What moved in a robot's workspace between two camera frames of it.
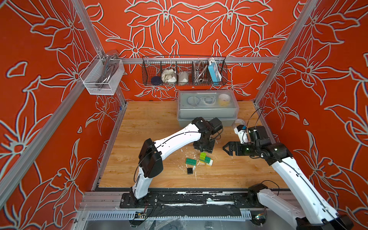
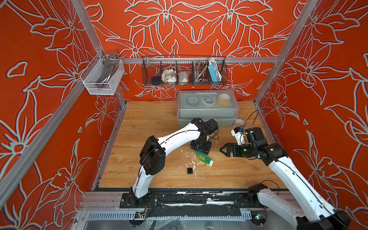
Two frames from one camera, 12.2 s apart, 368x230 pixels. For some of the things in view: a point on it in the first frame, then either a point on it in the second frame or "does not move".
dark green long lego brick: (207, 159) does not move
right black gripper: (237, 144) does not move
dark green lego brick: (192, 162) → (200, 154)
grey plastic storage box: (221, 104) does not move
